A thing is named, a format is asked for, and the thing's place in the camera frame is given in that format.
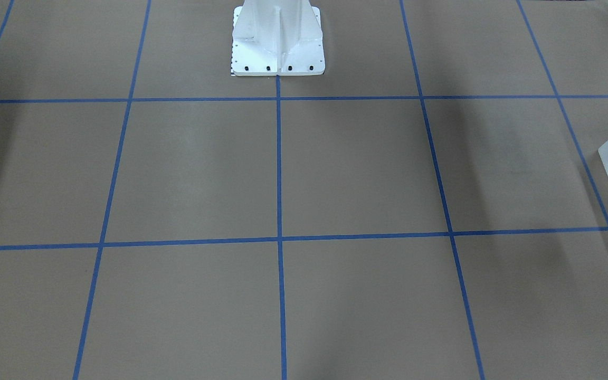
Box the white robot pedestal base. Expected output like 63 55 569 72
230 1 326 77

